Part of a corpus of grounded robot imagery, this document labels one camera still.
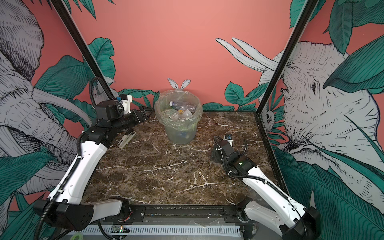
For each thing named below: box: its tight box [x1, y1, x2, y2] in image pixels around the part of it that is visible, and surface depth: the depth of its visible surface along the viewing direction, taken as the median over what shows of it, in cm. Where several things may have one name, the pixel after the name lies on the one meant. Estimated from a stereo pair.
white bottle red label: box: [180, 110, 192, 118], surface depth 91 cm
